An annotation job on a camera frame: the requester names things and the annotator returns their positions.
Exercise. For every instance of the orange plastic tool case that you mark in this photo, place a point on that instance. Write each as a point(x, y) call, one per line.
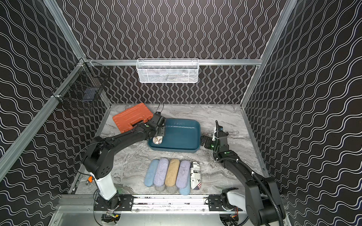
point(126, 120)

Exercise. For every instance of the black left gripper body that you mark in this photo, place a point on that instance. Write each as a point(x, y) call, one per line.
point(158, 131)

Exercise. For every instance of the aluminium corner post left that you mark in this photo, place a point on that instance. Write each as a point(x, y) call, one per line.
point(62, 23)

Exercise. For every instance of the newspaper print glasses case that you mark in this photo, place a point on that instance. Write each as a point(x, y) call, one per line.
point(195, 176)

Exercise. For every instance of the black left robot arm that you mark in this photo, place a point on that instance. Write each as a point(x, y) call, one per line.
point(99, 157)

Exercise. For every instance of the orange handled wrench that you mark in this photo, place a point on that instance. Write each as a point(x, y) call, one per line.
point(89, 180)

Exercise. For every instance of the marble print glasses case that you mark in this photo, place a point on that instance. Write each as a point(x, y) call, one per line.
point(157, 140)

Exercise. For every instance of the white wire basket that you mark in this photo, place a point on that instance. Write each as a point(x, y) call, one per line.
point(167, 73)

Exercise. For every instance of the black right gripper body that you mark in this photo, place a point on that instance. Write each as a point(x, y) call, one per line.
point(216, 138)

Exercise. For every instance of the purple glasses case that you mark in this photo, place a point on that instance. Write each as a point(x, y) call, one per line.
point(183, 173)

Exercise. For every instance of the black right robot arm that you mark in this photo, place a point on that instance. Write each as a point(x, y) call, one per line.
point(262, 200)

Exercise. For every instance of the aluminium left side rail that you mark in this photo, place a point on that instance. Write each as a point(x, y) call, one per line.
point(26, 136)

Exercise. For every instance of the aluminium corner post right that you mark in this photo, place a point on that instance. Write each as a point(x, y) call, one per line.
point(276, 33)

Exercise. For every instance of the aluminium corner post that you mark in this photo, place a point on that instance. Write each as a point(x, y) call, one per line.
point(276, 33)
point(62, 23)

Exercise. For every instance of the light blue glasses case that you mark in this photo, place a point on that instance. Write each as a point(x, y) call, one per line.
point(150, 174)

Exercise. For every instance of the aluminium back crossbar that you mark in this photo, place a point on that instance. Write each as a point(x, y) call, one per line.
point(180, 62)

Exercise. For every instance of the lavender glasses case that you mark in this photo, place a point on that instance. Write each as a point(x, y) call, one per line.
point(161, 172)

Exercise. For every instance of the black wire basket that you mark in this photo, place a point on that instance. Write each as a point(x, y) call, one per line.
point(84, 90)

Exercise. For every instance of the teal plastic storage box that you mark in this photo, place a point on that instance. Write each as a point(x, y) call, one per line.
point(181, 135)

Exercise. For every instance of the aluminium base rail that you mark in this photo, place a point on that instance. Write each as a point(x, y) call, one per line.
point(148, 204)

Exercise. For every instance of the tan fabric glasses case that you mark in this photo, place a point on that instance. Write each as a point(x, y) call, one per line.
point(172, 173)

